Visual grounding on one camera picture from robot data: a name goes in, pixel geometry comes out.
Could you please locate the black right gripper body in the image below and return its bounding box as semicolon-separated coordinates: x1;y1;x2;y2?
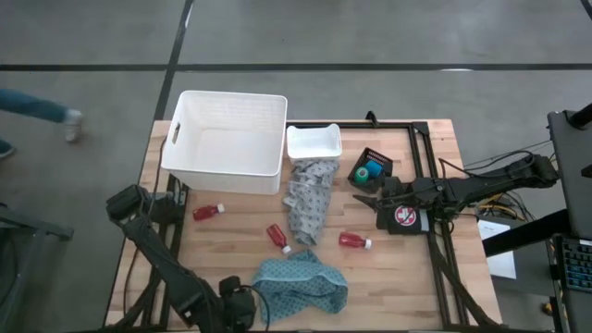
381;178;422;209

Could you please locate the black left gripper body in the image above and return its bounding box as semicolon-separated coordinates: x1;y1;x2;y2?
220;290;258;331

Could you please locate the red bottle with white cap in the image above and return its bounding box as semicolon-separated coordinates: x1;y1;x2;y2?
338;231;373;251
191;203;227;222
265;223;293;256

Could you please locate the grey square-print cloth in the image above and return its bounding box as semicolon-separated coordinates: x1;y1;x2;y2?
281;158;340;247

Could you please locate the teal star-print cloth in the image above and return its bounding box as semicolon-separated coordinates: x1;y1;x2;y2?
252;248;350;325

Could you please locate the small white plastic bin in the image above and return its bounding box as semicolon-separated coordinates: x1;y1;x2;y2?
285;123;344;164

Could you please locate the large white plastic basket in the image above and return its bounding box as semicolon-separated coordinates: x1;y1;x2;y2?
159;90;289;196

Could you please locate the black first aid kit pouch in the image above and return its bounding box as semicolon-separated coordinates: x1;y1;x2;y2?
376;202;432;236

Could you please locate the small black plastic crate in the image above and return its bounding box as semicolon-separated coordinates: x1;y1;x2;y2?
346;146;394;194

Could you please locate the white paper sheet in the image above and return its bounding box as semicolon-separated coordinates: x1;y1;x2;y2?
477;218;518;280

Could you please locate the black stand bar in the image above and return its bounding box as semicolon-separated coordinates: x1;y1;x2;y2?
482;208;571;258

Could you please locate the backlit black keyboard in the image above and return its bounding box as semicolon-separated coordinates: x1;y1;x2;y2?
553;234;592;293

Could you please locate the grey metal rack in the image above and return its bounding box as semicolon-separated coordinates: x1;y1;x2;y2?
0;202;75;333

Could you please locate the person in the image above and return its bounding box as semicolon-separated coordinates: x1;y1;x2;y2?
0;88;85;161

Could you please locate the black aluminium table frame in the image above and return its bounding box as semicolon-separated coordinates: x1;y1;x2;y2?
108;120;503;332

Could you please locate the yellow cable bundle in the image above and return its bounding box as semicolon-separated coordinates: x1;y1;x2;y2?
475;152;559;221

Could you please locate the thin dark table cable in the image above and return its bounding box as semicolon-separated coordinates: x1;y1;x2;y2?
121;216;158;318

